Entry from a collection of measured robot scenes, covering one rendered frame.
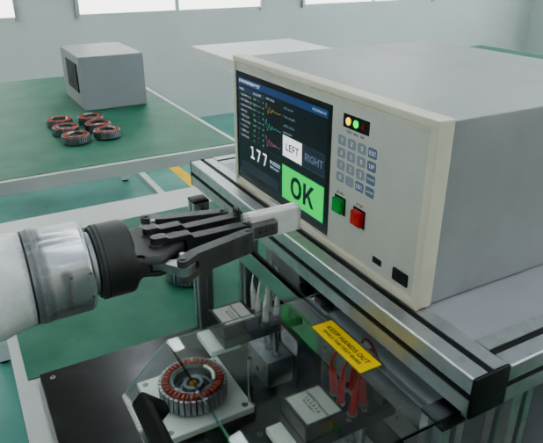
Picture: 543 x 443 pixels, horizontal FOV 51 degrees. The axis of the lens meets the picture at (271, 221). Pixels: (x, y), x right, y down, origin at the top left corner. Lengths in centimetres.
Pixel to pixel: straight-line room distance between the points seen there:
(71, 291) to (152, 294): 81
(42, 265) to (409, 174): 36
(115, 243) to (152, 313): 74
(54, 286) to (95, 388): 56
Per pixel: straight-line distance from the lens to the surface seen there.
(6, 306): 54
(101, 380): 110
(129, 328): 125
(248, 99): 87
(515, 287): 71
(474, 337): 61
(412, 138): 58
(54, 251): 55
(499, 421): 70
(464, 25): 763
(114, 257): 56
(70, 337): 126
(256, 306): 97
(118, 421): 102
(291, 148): 78
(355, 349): 65
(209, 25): 569
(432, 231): 59
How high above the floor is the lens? 146
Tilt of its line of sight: 25 degrees down
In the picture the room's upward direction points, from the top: straight up
